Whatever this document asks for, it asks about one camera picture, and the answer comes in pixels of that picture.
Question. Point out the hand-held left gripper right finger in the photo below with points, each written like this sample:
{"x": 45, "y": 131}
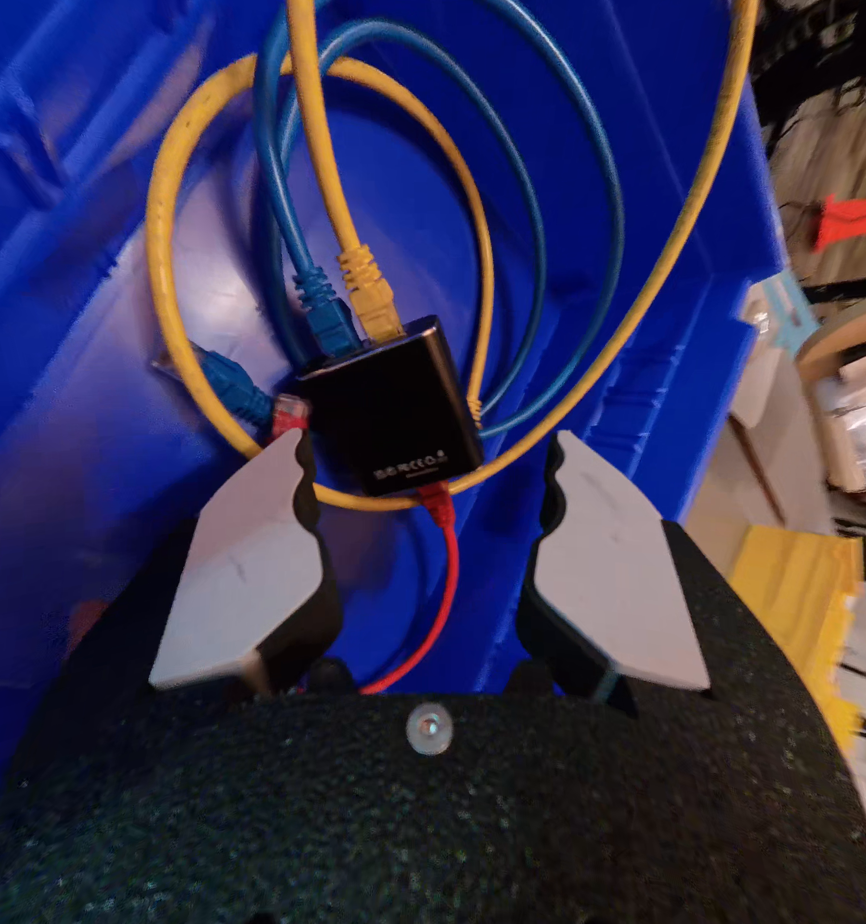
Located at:
{"x": 620, "y": 577}

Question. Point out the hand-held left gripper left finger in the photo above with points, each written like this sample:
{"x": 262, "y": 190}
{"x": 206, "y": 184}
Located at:
{"x": 245, "y": 563}

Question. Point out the black network switch box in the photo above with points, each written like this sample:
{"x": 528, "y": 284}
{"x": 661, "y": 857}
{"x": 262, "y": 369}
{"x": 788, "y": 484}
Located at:
{"x": 389, "y": 411}

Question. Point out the blue plastic bin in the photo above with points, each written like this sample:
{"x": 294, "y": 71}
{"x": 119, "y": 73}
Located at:
{"x": 79, "y": 361}

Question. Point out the yellow package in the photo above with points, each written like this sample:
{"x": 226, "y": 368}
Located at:
{"x": 794, "y": 613}

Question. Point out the red plastic object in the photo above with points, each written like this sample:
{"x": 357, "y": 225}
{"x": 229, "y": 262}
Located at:
{"x": 859, "y": 220}

